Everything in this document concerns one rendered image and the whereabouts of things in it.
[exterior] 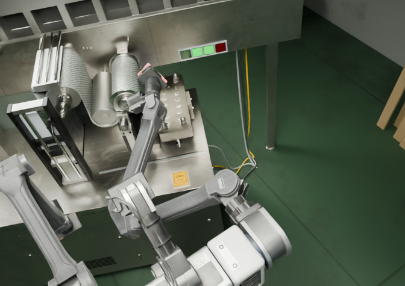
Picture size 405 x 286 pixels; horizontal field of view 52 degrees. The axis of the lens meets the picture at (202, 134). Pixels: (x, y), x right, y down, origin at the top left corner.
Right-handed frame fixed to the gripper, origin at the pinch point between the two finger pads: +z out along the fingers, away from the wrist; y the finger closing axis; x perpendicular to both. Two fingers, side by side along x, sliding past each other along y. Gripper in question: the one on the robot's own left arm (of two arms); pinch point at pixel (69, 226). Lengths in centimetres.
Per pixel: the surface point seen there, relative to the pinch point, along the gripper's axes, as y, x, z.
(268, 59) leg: -137, -29, 34
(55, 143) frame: -11.5, -35.0, 2.2
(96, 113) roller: -33, -39, 3
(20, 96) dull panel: -7, -75, 34
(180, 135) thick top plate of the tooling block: -63, -12, 13
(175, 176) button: -51, 4, 12
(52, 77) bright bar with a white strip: -24, -56, -13
